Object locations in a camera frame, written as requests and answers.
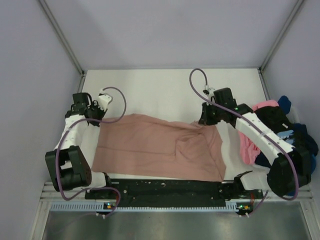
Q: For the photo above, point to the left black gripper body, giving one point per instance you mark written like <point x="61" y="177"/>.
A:
<point x="96" y="112"/>

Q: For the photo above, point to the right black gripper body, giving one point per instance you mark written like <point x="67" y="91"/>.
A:
<point x="213" y="112"/>

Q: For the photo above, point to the dusty pink t shirt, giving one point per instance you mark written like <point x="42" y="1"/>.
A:
<point x="142" y="145"/>

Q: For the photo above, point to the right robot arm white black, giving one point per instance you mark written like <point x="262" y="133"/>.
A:
<point x="281" y="162"/>

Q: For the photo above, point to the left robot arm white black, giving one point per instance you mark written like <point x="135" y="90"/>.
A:
<point x="67" y="158"/>

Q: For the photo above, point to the bright pink t shirt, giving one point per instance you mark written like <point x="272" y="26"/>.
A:
<point x="249" y="152"/>

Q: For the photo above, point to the black t shirt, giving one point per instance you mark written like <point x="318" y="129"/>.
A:
<point x="275" y="119"/>

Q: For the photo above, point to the white plastic bin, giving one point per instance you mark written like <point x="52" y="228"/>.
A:
<point x="293" y="115"/>

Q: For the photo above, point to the navy blue t shirt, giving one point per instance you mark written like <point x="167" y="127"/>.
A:
<point x="305" y="140"/>

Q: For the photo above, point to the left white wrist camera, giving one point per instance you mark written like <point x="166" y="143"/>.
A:
<point x="104" y="100"/>

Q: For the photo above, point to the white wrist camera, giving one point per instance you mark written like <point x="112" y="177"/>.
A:
<point x="208" y="91"/>
<point x="104" y="100"/>

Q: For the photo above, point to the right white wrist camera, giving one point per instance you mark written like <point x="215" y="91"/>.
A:
<point x="208" y="91"/>

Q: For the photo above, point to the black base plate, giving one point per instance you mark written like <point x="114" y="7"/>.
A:
<point x="180" y="193"/>

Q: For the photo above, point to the aluminium frame rail left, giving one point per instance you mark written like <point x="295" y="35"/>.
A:
<point x="60" y="36"/>

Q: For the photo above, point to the aluminium frame rail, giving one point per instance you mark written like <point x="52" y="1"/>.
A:
<point x="60" y="36"/>
<point x="298" y="6"/>

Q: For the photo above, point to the light blue cable duct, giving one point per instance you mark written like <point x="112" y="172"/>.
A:
<point x="71" y="206"/>

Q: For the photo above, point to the aluminium frame rail right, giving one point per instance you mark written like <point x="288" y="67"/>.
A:
<point x="298" y="6"/>

